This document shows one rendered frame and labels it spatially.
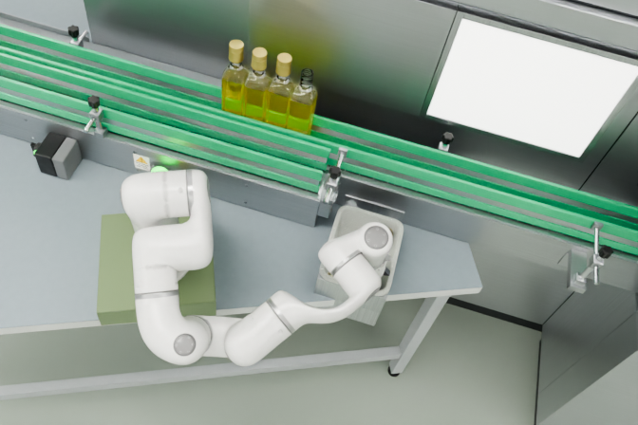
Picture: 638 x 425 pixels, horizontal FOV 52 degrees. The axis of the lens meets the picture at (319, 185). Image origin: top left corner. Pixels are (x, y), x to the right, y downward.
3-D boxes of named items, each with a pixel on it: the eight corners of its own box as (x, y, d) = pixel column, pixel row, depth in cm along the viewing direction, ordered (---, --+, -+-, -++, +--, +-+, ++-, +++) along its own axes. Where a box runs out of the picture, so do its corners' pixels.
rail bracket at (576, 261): (575, 262, 170) (617, 214, 152) (573, 318, 160) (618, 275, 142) (557, 256, 170) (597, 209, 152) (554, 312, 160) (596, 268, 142)
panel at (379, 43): (582, 155, 166) (653, 55, 139) (582, 163, 165) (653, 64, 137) (250, 60, 172) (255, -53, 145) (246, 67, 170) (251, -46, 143)
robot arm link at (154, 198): (129, 209, 141) (117, 164, 128) (191, 204, 143) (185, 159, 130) (129, 247, 135) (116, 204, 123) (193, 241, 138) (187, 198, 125)
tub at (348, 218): (398, 239, 171) (405, 221, 164) (381, 313, 158) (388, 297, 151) (335, 220, 172) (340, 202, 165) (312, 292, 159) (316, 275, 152)
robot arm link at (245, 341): (242, 270, 126) (242, 268, 141) (153, 340, 123) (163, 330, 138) (293, 336, 126) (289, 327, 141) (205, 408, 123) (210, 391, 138)
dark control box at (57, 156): (83, 159, 175) (78, 139, 168) (68, 181, 170) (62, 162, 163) (55, 151, 175) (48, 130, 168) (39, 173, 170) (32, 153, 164)
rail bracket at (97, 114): (111, 134, 165) (103, 97, 154) (98, 155, 161) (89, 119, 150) (97, 129, 165) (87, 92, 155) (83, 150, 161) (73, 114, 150)
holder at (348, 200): (401, 224, 175) (407, 208, 169) (380, 313, 158) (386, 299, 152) (340, 206, 176) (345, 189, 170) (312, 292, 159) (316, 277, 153)
